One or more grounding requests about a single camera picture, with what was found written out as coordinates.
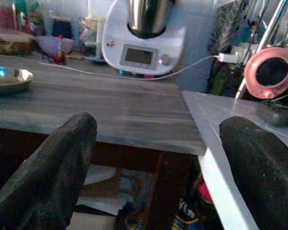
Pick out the brown textured block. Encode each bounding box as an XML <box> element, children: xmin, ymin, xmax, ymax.
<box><xmin>0</xmin><ymin>32</ymin><xmax>36</xmax><ymax>55</ymax></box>

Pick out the silver metal pole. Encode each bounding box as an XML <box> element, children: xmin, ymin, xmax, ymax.
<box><xmin>237</xmin><ymin>0</ymin><xmax>288</xmax><ymax>99</ymax></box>

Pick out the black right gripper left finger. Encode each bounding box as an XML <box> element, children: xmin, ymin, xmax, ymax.
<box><xmin>0</xmin><ymin>112</ymin><xmax>98</xmax><ymax>230</ymax></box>

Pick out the pink round container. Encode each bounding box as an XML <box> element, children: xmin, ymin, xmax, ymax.
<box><xmin>244</xmin><ymin>47</ymin><xmax>288</xmax><ymax>99</ymax></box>

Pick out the white plastic table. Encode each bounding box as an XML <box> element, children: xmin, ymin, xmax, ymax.
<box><xmin>182</xmin><ymin>90</ymin><xmax>288</xmax><ymax>230</ymax></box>

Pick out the translucent purple bowl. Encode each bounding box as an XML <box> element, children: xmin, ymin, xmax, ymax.
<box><xmin>36</xmin><ymin>35</ymin><xmax>75</xmax><ymax>58</ymax></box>

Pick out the grey wood-top table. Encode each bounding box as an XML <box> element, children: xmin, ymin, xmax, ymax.
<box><xmin>0</xmin><ymin>54</ymin><xmax>207</xmax><ymax>168</ymax></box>

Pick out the thin white cable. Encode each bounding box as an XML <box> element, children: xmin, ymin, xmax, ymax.
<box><xmin>0</xmin><ymin>54</ymin><xmax>221</xmax><ymax>81</ymax></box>

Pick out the white power adapter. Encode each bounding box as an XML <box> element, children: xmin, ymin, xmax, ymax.
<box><xmin>218</xmin><ymin>46</ymin><xmax>240</xmax><ymax>64</ymax></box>

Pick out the stainless steel plate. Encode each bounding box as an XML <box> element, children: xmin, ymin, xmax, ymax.
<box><xmin>0</xmin><ymin>67</ymin><xmax>34</xmax><ymax>98</ymax></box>

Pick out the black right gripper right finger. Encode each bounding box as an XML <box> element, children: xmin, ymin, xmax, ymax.
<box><xmin>219</xmin><ymin>116</ymin><xmax>288</xmax><ymax>230</ymax></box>

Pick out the white storage box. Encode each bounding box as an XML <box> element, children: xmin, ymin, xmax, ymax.
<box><xmin>76</xmin><ymin>191</ymin><xmax>125</xmax><ymax>216</ymax></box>

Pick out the red plastic container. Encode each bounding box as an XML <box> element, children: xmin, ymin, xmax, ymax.
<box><xmin>0</xmin><ymin>0</ymin><xmax>15</xmax><ymax>32</ymax></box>

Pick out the white kitchen appliance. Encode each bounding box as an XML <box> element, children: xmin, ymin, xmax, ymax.
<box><xmin>101</xmin><ymin>0</ymin><xmax>187</xmax><ymax>75</ymax></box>

